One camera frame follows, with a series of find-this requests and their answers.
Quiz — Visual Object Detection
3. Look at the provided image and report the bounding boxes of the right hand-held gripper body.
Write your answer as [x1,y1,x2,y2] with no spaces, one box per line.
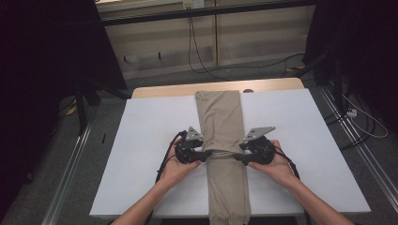
[238,126,277,165]

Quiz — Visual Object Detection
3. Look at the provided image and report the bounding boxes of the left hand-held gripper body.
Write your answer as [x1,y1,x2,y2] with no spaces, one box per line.
[174,126,207,165]

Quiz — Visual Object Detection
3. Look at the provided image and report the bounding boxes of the beige pants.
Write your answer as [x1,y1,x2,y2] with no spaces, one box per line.
[194,89,253,225]

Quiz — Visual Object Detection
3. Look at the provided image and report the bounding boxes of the person's left hand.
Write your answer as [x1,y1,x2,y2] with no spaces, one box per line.
[161,142,203,188]

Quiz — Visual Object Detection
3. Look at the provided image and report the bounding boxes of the person's right hand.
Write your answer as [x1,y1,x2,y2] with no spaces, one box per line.
[248,140,299,188]

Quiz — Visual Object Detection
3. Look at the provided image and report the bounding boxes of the white table board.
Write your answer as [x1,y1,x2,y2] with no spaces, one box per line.
[89,88,372,218]

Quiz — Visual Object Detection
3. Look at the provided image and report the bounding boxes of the black metal stand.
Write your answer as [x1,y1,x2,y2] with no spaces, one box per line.
[74,79,132,136]
[294,50,345,115]

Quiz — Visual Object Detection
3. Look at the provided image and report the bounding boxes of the beige wooden cabinet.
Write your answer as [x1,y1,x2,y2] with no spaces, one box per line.
[95,0,315,81]

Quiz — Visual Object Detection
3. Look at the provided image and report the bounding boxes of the black horizontal bar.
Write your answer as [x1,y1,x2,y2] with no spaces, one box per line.
[101,0,317,26]

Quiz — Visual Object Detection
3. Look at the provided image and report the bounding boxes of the black curtain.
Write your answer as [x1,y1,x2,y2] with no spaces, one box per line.
[303,0,398,132]
[0,0,128,214]

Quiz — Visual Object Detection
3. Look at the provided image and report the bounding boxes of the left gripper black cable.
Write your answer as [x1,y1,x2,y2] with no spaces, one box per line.
[144,130,188,225]

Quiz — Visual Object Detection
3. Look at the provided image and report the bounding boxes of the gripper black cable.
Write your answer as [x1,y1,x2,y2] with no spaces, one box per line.
[144,130,188,225]
[274,144,313,225]

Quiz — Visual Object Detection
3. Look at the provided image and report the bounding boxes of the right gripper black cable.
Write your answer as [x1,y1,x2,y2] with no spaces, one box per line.
[274,144,313,225]

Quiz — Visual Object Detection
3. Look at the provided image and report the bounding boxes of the black hanging cable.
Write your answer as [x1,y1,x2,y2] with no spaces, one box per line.
[187,16,223,82]
[189,16,306,79]

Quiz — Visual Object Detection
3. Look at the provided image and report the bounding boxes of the black floor cables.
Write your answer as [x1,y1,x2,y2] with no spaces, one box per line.
[323,102,376,151]

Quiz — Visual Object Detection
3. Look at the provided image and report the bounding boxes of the aluminium floor rail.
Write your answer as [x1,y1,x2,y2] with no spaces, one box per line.
[40,123,93,225]
[318,87,398,205]

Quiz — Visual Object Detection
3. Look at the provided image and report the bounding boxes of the white cable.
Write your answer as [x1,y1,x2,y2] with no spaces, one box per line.
[341,93,389,140]

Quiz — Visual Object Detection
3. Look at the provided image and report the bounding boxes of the white wall socket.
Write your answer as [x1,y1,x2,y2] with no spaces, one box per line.
[182,0,206,9]

